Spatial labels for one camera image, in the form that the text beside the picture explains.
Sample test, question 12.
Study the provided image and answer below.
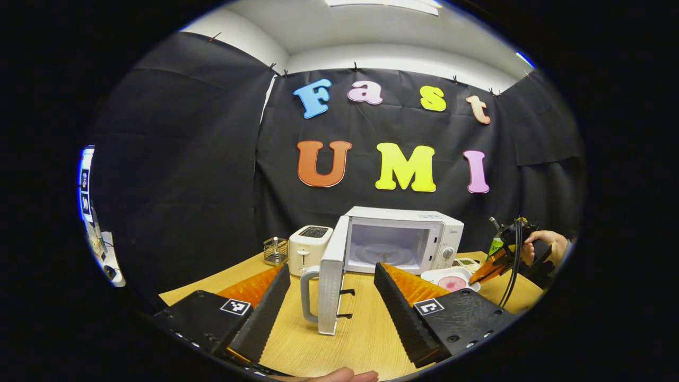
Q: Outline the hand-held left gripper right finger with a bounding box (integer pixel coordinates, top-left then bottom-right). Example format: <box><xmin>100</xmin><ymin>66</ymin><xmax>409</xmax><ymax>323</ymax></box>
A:
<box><xmin>373</xmin><ymin>262</ymin><xmax>519</xmax><ymax>368</ymax></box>

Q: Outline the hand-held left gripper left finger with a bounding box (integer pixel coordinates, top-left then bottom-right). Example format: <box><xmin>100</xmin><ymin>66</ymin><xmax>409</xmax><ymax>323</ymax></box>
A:
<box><xmin>153</xmin><ymin>264</ymin><xmax>291</xmax><ymax>367</ymax></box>

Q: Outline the white food tray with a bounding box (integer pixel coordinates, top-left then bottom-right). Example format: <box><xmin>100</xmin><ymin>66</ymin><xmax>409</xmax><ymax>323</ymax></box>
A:
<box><xmin>421</xmin><ymin>266</ymin><xmax>482</xmax><ymax>293</ymax></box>

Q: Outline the white microwave oven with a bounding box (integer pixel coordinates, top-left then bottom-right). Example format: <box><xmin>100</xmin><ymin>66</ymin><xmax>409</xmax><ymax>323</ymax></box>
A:
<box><xmin>300</xmin><ymin>206</ymin><xmax>465</xmax><ymax>336</ymax></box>

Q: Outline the cream toaster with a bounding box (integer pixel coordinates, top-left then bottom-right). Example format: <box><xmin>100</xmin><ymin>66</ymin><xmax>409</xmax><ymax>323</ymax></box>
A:
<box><xmin>288</xmin><ymin>225</ymin><xmax>334</xmax><ymax>277</ymax></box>

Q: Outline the black backdrop cloth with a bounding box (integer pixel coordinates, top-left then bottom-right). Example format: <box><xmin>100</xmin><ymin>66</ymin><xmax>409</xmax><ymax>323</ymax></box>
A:
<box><xmin>88</xmin><ymin>32</ymin><xmax>587</xmax><ymax>308</ymax></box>

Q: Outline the white side panel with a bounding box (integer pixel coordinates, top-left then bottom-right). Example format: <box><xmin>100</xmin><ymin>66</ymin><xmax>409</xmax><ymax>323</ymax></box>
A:
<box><xmin>79</xmin><ymin>146</ymin><xmax>126</xmax><ymax>288</ymax></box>

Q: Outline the large ceiling light panel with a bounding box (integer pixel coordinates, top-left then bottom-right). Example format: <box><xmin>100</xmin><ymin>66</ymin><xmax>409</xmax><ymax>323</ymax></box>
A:
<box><xmin>325</xmin><ymin>0</ymin><xmax>442</xmax><ymax>16</ymax></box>

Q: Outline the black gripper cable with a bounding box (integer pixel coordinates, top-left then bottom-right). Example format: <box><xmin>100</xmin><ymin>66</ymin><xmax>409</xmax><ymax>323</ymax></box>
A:
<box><xmin>498</xmin><ymin>218</ymin><xmax>527</xmax><ymax>309</ymax></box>

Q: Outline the wire utensil basket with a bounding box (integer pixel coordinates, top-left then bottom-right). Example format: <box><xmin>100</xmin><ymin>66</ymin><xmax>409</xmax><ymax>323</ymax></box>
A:
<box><xmin>264</xmin><ymin>237</ymin><xmax>289</xmax><ymax>266</ymax></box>

